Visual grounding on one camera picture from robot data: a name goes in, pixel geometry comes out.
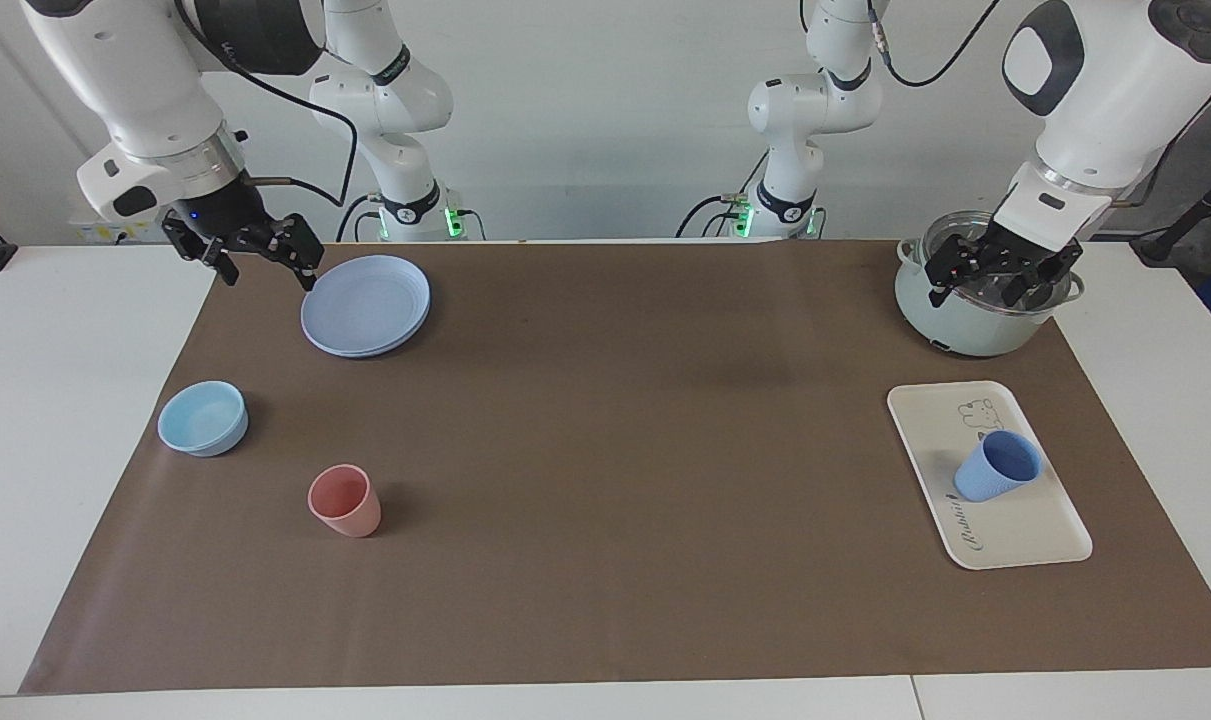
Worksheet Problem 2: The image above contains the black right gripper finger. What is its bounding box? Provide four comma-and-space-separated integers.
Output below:
270, 212, 324, 293
162, 215, 241, 287

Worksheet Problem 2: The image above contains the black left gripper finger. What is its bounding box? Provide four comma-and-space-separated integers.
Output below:
1003, 245, 1083, 309
925, 235, 974, 306

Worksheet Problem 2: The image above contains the blue ribbed cup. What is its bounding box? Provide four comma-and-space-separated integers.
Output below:
953, 430, 1044, 503

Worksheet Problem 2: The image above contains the pink cup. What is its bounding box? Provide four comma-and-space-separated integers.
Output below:
307, 464, 382, 539

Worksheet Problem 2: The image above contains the cream tray with rabbit print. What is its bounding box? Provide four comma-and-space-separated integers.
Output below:
886, 380, 1094, 571

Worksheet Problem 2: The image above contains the glass pot lid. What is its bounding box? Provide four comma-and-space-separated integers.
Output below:
920, 208, 1078, 306

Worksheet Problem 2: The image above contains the pale green electric pot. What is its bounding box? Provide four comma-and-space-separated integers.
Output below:
894, 210, 1086, 359

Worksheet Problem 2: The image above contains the lavender blue plate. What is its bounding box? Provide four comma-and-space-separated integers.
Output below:
300, 255, 433, 359

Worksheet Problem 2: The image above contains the white box with yellow label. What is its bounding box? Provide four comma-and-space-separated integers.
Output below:
70, 215, 166, 246

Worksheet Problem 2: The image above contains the black stand leg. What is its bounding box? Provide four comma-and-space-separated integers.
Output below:
1130, 155, 1211, 266

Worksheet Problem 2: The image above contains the light blue bowl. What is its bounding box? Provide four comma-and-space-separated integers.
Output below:
157, 380, 250, 458

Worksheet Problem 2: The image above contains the brown table mat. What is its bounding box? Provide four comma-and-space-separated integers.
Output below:
18, 240, 1211, 696

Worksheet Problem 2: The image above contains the black right arm base cable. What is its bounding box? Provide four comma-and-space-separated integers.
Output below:
335, 193, 381, 243

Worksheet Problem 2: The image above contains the black arm base cable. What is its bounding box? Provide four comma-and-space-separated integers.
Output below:
335, 193, 381, 243
675, 150, 766, 241

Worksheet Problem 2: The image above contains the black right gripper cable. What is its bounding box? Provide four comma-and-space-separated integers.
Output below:
175, 5, 359, 208

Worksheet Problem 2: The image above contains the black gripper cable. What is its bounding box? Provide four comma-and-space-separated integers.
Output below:
175, 5, 359, 208
865, 0, 1211, 206

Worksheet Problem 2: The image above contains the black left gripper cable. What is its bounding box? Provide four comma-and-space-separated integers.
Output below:
865, 0, 1211, 206

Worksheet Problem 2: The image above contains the black left arm base cable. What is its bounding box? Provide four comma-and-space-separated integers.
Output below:
675, 150, 766, 241

